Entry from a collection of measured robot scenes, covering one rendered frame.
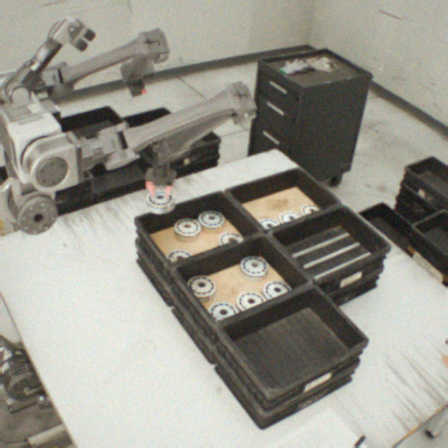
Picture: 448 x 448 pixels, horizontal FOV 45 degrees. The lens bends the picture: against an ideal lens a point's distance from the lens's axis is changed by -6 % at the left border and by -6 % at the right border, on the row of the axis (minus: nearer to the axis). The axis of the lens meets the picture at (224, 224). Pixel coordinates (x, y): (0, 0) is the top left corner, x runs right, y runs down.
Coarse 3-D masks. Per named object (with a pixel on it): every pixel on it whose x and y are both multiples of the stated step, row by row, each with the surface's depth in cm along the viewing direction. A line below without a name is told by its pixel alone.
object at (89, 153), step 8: (72, 136) 145; (80, 144) 142; (88, 144) 146; (96, 144) 148; (80, 152) 143; (88, 152) 146; (96, 152) 147; (80, 160) 144; (88, 160) 146; (96, 160) 149; (80, 168) 146; (88, 168) 149; (80, 176) 147
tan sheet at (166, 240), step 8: (224, 224) 229; (160, 232) 222; (168, 232) 222; (216, 232) 224; (160, 240) 218; (168, 240) 219; (176, 240) 219; (200, 240) 220; (208, 240) 220; (216, 240) 221; (160, 248) 215; (168, 248) 215; (176, 248) 216; (184, 248) 216; (192, 248) 216; (200, 248) 217; (208, 248) 217
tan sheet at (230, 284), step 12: (240, 264) 212; (216, 276) 206; (228, 276) 206; (240, 276) 206; (276, 276) 208; (228, 288) 201; (240, 288) 202; (252, 288) 202; (216, 300) 196; (228, 300) 197
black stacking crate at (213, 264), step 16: (256, 240) 209; (224, 256) 204; (240, 256) 209; (272, 256) 209; (192, 272) 200; (208, 272) 204; (288, 272) 202; (176, 288) 197; (192, 304) 188; (208, 336) 184
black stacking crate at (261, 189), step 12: (264, 180) 239; (276, 180) 243; (288, 180) 247; (300, 180) 248; (240, 192) 235; (252, 192) 239; (264, 192) 243; (276, 192) 248; (312, 192) 243; (324, 192) 236; (324, 204) 239
